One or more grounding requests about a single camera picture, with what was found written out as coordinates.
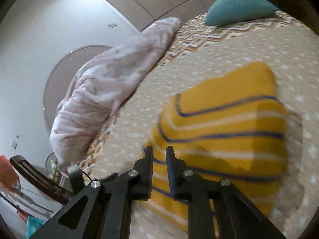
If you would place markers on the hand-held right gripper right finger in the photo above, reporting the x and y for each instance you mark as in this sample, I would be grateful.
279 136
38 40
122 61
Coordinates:
172 174

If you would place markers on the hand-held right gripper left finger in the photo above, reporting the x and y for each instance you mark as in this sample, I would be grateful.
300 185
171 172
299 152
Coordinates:
147 169

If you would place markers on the yellow striped sweater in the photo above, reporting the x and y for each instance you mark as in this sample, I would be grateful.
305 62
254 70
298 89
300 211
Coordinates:
224 129

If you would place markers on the pink floral duvet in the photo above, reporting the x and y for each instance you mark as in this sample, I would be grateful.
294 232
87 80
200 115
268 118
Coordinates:
107 79

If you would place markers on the dark wooden chair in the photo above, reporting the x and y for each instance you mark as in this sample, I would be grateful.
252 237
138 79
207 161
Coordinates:
37 176

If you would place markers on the beige dotted bedspread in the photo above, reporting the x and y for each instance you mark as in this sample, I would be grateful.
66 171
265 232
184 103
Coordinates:
199 62

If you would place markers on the round grey panel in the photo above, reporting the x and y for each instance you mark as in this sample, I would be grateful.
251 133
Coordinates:
62 79

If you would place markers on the teal cloth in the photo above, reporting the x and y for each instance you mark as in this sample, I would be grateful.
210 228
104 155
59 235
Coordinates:
35 226

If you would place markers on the orange cloth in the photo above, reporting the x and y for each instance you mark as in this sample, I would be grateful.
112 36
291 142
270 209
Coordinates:
7 174

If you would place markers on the teal pillow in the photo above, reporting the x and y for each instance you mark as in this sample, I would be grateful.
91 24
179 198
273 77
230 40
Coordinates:
239 7

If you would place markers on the wall outlet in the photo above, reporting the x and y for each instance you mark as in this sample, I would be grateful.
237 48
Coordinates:
14 145

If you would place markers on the wall switch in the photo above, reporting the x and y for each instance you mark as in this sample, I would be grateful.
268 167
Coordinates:
112 25

